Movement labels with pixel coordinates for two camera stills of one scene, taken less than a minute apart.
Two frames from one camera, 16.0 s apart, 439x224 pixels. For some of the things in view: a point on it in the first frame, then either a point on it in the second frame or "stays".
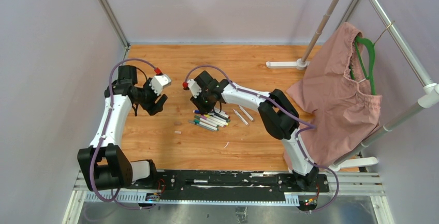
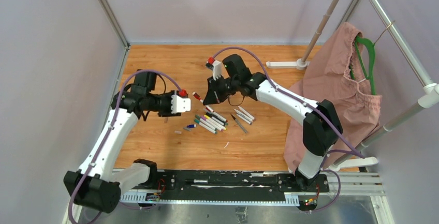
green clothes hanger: (372, 53) stays
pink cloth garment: (343, 110) stays
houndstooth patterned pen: (193, 122) → (243, 127)
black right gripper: (202, 109) → (214, 95)
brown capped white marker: (246, 114) stays
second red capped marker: (220, 116) stays
